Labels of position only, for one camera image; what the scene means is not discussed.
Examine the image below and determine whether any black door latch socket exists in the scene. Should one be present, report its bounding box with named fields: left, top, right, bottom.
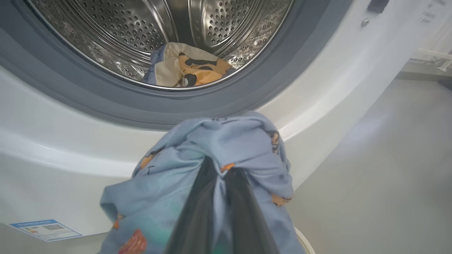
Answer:
left=367, top=0, right=390, bottom=14

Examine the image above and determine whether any cream and orange garment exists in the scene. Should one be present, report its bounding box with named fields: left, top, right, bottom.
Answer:
left=143, top=42, right=235, bottom=88

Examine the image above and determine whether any blue bear-print garment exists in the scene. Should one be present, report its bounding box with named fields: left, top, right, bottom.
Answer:
left=99, top=111, right=306, bottom=254

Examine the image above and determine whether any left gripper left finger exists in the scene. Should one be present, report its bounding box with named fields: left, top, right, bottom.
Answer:
left=164, top=157, right=221, bottom=254

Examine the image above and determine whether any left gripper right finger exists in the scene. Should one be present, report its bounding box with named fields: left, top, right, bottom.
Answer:
left=224, top=168, right=281, bottom=254

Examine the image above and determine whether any perforated steel washer drum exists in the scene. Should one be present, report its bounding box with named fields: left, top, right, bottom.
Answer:
left=25, top=0, right=294, bottom=90

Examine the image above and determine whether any blue energy label sticker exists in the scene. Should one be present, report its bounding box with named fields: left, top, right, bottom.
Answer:
left=9, top=219, right=82, bottom=242

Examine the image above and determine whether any white metal railing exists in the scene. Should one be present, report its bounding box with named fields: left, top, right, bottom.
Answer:
left=410, top=48, right=452, bottom=72

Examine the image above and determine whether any cream perforated laundry basket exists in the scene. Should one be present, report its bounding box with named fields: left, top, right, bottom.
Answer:
left=294, top=226, right=316, bottom=254

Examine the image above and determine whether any white front-load washing machine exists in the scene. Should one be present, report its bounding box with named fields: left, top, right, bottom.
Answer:
left=0, top=0, right=452, bottom=242

